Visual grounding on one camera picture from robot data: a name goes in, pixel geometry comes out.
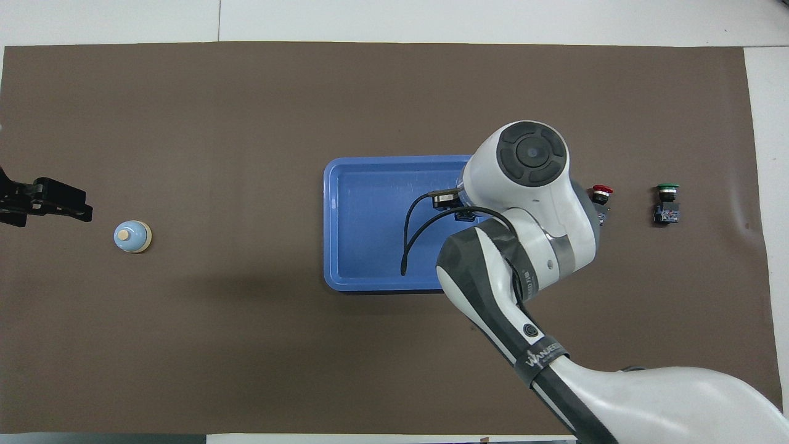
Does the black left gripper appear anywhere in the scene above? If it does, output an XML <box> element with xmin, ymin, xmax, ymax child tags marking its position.
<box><xmin>0</xmin><ymin>166</ymin><xmax>93</xmax><ymax>227</ymax></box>

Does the red push button switch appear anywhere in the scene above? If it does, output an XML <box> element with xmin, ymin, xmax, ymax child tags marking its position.
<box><xmin>590</xmin><ymin>184</ymin><xmax>615</xmax><ymax>226</ymax></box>

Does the green push button switch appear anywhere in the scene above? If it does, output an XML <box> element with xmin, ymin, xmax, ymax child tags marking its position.
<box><xmin>653</xmin><ymin>183</ymin><xmax>681</xmax><ymax>226</ymax></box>

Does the blue plastic tray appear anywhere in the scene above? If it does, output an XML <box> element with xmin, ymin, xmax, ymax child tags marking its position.
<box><xmin>323</xmin><ymin>155</ymin><xmax>476</xmax><ymax>293</ymax></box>

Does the light blue desk bell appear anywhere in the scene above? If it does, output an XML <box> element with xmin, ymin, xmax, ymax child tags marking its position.
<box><xmin>113</xmin><ymin>220</ymin><xmax>152</xmax><ymax>254</ymax></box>

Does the brown table mat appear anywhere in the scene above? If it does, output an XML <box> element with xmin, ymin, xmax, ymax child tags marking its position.
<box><xmin>0</xmin><ymin>41</ymin><xmax>787</xmax><ymax>435</ymax></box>

